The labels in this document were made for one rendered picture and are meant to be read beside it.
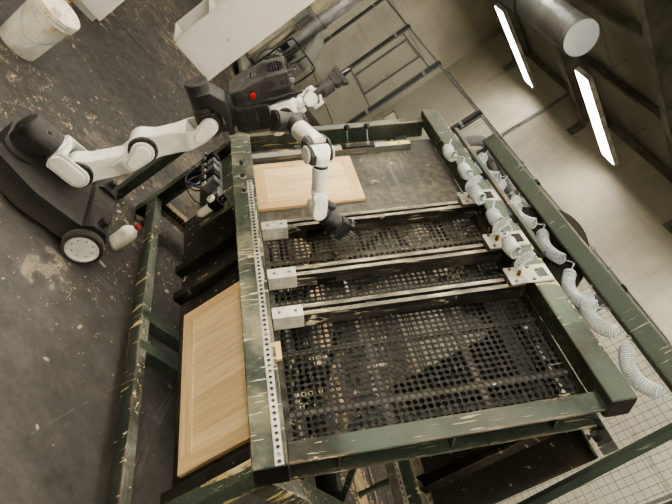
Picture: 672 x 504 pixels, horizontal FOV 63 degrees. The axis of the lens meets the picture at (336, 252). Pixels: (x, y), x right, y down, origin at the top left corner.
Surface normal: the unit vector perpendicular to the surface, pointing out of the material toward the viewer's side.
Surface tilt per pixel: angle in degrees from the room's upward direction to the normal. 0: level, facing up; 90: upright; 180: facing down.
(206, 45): 90
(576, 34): 89
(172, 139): 90
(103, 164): 90
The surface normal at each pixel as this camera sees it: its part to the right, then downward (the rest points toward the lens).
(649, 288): -0.53, -0.56
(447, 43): 0.18, 0.65
